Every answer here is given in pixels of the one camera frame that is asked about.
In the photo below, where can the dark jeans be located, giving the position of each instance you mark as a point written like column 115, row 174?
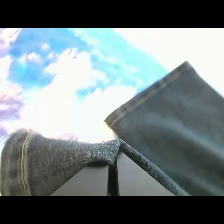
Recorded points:
column 176, row 133

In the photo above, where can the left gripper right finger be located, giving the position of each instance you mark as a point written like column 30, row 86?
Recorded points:
column 136, row 181

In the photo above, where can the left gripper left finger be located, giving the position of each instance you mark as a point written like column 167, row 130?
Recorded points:
column 90, row 181

